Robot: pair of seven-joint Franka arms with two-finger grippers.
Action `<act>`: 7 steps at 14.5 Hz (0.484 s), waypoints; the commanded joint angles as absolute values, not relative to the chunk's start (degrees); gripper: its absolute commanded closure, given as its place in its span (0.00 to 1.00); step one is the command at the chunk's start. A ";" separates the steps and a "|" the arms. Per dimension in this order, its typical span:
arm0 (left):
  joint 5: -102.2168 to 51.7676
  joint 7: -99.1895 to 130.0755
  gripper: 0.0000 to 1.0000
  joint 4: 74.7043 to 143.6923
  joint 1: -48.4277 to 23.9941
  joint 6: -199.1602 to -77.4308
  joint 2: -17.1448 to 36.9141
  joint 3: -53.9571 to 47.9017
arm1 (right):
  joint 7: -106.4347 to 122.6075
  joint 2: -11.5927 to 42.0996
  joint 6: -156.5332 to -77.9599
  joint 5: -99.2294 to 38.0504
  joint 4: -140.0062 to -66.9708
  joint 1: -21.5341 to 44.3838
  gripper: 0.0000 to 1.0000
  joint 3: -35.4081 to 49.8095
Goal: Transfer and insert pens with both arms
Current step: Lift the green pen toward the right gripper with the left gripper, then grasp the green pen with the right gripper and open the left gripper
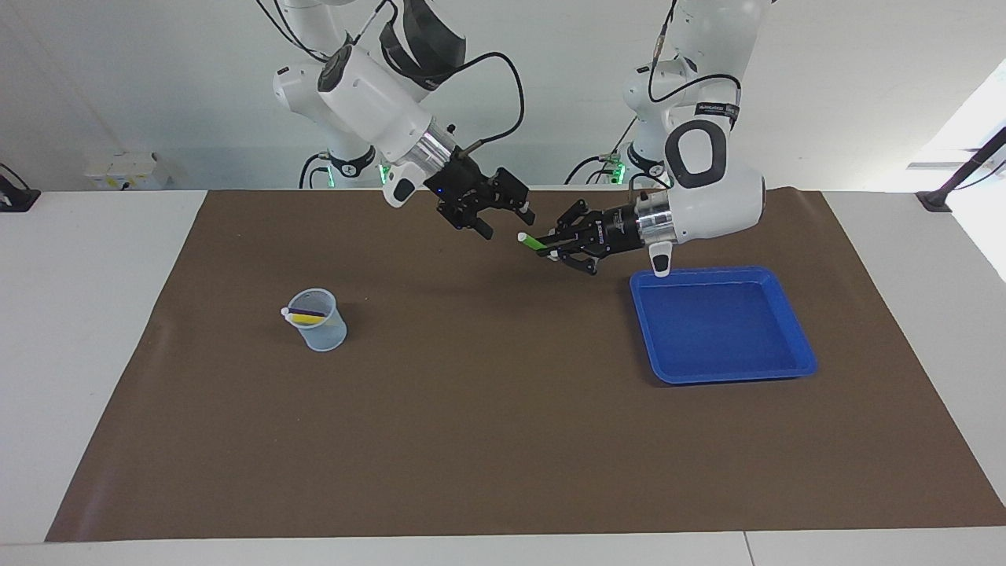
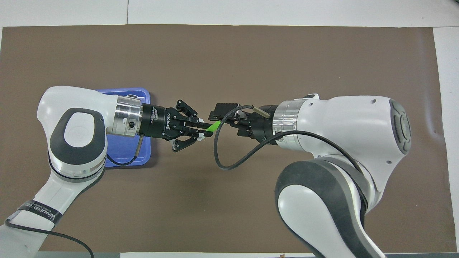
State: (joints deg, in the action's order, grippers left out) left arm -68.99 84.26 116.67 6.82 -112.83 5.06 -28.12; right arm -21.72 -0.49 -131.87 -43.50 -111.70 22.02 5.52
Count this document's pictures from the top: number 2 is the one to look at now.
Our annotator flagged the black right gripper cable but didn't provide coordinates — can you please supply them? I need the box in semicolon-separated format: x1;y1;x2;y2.
214;105;363;171

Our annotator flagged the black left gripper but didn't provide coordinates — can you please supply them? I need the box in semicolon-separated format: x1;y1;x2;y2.
142;100;215;153

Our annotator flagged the brown table mat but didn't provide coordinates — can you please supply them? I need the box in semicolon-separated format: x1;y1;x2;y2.
0;24;452;253

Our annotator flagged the blue plastic tray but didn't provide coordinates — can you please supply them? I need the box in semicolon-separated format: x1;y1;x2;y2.
97;87;151;168

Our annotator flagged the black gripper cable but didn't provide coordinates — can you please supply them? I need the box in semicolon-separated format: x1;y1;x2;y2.
214;105;363;171
5;134;144;258

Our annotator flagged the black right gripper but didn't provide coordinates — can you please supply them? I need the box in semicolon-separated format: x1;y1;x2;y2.
209;103;278;141

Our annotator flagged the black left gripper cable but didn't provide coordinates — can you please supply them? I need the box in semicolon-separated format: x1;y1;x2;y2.
5;134;144;258

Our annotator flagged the green pen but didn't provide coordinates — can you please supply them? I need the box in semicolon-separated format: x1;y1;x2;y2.
205;121;221;136

